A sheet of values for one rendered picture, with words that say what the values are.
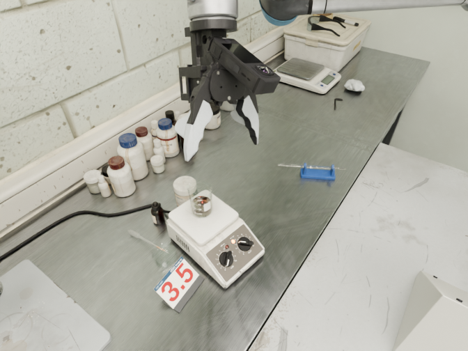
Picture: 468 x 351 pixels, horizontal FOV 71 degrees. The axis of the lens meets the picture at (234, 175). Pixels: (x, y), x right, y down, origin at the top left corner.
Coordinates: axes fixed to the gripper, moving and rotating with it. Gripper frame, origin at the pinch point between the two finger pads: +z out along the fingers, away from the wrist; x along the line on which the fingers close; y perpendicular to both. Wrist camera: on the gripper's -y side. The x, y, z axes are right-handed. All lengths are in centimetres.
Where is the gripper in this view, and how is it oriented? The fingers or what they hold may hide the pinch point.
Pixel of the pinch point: (228, 154)
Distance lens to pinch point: 53.7
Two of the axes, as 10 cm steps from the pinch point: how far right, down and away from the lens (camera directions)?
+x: -7.4, 2.3, -6.3
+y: -6.7, -2.1, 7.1
